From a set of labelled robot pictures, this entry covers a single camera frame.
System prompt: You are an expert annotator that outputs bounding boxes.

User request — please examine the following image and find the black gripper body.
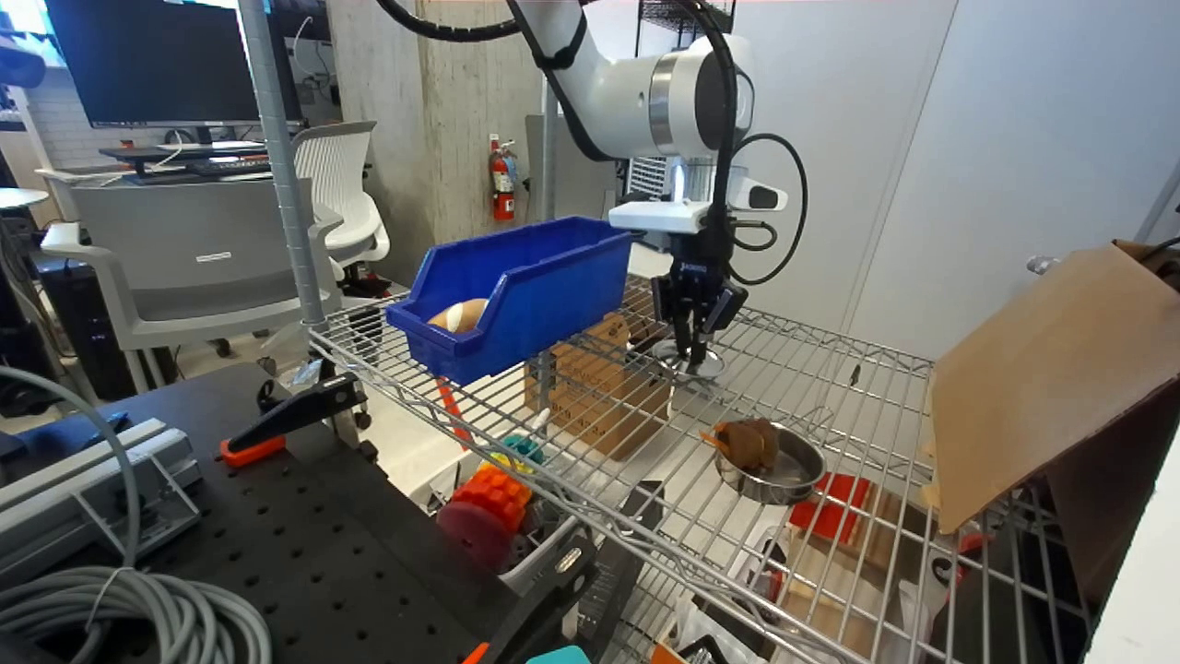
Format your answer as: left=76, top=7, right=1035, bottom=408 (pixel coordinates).
left=660, top=226, right=744, bottom=312

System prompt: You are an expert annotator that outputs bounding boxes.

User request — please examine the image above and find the brown wooden box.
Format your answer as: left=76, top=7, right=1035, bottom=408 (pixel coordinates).
left=523, top=311, right=674, bottom=463

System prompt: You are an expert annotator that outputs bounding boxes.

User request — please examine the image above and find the brown round food item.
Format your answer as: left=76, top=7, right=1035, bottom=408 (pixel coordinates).
left=714, top=416, right=782, bottom=479

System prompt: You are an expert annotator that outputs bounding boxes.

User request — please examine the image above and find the blue plastic bin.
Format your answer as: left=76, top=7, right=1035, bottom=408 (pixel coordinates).
left=383, top=213, right=643, bottom=386

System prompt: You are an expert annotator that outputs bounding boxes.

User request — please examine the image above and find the silver metal bowl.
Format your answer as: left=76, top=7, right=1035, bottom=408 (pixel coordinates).
left=711, top=420, right=829, bottom=507

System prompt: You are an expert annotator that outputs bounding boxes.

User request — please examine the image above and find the small teal object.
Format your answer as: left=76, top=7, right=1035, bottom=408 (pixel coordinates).
left=502, top=426, right=550, bottom=467

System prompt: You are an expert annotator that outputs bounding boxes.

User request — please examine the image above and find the red fire extinguisher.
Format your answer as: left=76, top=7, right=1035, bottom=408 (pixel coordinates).
left=488, top=131, right=523, bottom=229

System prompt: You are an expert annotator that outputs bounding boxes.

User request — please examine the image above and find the beige object in bin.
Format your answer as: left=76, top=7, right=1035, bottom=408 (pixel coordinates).
left=427, top=293, right=493, bottom=335

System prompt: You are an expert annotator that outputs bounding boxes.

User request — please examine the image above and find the red plastic object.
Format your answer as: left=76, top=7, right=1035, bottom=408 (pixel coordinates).
left=786, top=472, right=882, bottom=552

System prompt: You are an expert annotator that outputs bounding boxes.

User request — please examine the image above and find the orange and red toy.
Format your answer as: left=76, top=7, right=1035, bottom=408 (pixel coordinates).
left=437, top=462, right=539, bottom=571

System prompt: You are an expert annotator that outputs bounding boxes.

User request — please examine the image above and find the brown cardboard sheet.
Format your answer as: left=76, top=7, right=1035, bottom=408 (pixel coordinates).
left=921, top=241, right=1180, bottom=536

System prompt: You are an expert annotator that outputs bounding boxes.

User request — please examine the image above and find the white mesh office chair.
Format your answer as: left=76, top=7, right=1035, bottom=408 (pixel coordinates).
left=292, top=119, right=395, bottom=277

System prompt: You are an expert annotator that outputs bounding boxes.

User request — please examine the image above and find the grey metal pole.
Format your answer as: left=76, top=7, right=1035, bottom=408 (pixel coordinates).
left=236, top=0, right=339, bottom=338

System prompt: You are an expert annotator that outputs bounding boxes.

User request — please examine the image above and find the grey office chair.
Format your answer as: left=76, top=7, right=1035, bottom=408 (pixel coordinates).
left=38, top=168, right=351, bottom=386

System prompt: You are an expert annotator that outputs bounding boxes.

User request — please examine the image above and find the large black monitor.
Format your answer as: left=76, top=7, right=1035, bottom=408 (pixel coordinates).
left=44, top=0, right=267, bottom=129

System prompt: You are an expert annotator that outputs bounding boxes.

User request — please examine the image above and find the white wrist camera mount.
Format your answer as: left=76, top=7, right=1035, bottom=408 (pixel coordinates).
left=605, top=156, right=791, bottom=241

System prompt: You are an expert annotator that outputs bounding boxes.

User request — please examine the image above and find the silver wire shelf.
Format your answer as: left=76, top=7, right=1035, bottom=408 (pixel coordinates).
left=305, top=274, right=1099, bottom=664

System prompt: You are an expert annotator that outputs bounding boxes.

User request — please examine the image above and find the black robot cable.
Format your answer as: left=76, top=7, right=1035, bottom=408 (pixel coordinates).
left=373, top=0, right=814, bottom=292

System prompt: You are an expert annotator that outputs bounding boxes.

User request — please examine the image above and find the black clamp orange handle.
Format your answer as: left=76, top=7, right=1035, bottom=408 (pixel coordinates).
left=218, top=371, right=373, bottom=472

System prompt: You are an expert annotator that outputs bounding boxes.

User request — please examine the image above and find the grey coiled cable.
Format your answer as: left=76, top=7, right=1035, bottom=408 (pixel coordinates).
left=0, top=361, right=276, bottom=664

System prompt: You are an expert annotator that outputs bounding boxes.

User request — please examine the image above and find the aluminium extrusion rail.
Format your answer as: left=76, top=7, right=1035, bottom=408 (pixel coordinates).
left=0, top=414, right=207, bottom=582

